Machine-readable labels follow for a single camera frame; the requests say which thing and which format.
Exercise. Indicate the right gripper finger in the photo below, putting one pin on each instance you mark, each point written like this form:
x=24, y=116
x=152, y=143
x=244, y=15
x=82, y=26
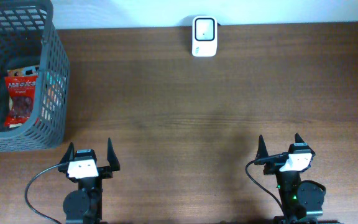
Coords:
x=261, y=150
x=298, y=139

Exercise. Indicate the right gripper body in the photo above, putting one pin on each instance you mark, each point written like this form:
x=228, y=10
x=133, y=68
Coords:
x=273, y=168

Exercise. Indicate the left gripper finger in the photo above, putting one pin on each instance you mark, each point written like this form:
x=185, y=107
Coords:
x=112, y=158
x=69, y=155

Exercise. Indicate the red snack bag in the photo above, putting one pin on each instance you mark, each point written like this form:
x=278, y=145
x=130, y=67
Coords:
x=21, y=92

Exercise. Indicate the yellow snack bag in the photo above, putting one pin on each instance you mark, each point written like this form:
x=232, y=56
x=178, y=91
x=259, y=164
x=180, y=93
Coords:
x=24, y=72

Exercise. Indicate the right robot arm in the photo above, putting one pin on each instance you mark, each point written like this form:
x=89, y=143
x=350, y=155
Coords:
x=301, y=200

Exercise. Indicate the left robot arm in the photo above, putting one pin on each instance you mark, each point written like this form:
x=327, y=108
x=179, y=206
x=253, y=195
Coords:
x=84, y=205

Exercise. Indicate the white barcode scanner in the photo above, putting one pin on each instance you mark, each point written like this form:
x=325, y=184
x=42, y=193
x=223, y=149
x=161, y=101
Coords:
x=204, y=36

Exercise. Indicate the dark grey plastic basket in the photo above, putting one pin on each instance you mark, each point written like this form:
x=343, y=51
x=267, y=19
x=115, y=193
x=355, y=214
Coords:
x=28, y=37

